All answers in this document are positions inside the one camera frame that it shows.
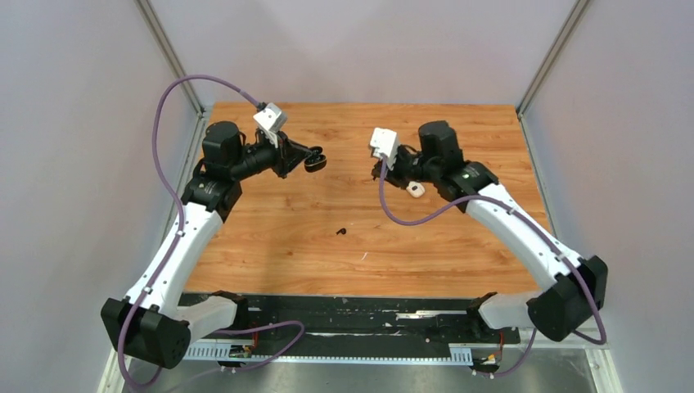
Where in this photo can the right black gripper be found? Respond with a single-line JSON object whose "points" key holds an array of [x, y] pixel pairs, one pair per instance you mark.
{"points": [[391, 175]]}

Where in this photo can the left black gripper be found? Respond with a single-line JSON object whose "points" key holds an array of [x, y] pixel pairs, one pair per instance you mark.
{"points": [[289, 155]]}

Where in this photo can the black earbud charging case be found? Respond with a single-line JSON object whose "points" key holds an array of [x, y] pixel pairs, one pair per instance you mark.
{"points": [[315, 160]]}

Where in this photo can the white earbud charging case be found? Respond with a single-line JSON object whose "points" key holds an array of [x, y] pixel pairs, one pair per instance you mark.
{"points": [[415, 189]]}

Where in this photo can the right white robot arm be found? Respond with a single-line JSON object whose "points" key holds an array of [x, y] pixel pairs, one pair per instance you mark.
{"points": [[572, 287]]}

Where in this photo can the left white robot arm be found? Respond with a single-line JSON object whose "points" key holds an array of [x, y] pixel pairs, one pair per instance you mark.
{"points": [[148, 322]]}

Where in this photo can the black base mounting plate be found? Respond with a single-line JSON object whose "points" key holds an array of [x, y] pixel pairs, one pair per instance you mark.
{"points": [[366, 326]]}

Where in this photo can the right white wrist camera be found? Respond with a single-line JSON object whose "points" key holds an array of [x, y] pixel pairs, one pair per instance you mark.
{"points": [[384, 145]]}

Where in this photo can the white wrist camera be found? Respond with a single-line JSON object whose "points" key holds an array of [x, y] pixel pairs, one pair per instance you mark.
{"points": [[270, 118], [384, 145]]}

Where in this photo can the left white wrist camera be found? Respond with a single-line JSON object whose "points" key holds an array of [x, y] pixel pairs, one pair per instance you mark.
{"points": [[270, 118]]}

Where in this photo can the right aluminium frame post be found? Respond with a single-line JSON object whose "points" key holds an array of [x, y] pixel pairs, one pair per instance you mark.
{"points": [[564, 34]]}

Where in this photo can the aluminium frame post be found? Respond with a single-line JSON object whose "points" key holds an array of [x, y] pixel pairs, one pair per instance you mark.
{"points": [[153, 23], [564, 34]]}

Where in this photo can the slotted cable duct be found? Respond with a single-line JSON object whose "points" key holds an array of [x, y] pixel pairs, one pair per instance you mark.
{"points": [[222, 351]]}

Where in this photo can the left aluminium frame post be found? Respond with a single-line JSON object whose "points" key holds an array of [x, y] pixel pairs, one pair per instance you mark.
{"points": [[153, 23]]}

